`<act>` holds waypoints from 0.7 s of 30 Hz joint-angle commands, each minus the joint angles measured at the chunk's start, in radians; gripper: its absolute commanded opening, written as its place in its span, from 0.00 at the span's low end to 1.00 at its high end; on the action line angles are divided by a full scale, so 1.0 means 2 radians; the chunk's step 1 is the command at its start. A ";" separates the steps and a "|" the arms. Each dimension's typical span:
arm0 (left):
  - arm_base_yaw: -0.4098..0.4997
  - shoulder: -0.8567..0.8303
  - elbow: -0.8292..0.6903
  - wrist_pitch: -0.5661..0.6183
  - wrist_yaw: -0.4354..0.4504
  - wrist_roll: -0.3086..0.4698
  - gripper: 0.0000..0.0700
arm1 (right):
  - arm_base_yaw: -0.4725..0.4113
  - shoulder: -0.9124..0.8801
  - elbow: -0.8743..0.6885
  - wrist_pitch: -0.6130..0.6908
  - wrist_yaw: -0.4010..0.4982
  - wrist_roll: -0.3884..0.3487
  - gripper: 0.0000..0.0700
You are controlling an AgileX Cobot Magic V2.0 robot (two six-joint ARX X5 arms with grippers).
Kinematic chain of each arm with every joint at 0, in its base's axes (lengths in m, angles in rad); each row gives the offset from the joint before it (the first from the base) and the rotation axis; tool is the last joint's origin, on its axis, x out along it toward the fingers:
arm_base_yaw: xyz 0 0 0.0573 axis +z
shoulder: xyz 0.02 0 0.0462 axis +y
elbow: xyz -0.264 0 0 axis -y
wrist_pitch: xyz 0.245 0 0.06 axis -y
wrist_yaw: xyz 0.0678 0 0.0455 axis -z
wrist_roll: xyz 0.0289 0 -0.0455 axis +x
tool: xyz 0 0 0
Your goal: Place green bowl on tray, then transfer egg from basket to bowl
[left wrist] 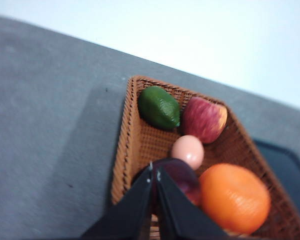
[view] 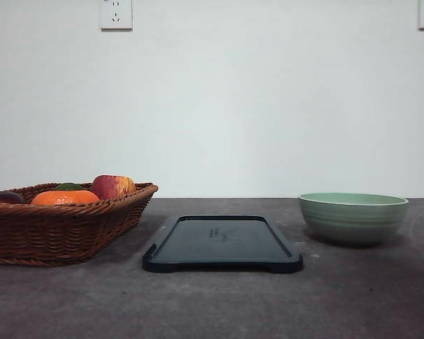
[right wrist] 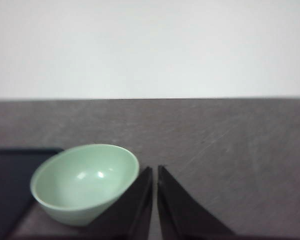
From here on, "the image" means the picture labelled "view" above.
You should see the dark purple fruit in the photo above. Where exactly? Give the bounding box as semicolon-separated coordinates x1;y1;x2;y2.
0;191;24;203

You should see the red apple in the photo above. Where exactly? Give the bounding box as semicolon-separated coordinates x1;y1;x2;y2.
90;174;136;200

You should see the dark rectangular tray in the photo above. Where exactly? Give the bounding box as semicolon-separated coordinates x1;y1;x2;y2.
143;215;303;273

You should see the brown wicker basket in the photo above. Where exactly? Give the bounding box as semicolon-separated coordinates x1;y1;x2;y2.
0;183;158;267

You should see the green ceramic bowl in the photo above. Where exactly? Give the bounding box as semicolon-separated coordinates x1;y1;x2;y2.
298;192;409;243

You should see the white wall socket left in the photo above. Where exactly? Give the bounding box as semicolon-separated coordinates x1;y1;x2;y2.
99;0;133;34

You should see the orange fruit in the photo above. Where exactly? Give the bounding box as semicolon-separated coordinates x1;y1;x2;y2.
30;190;100;205

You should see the green avocado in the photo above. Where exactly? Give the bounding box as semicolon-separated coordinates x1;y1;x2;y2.
54;183;85;191

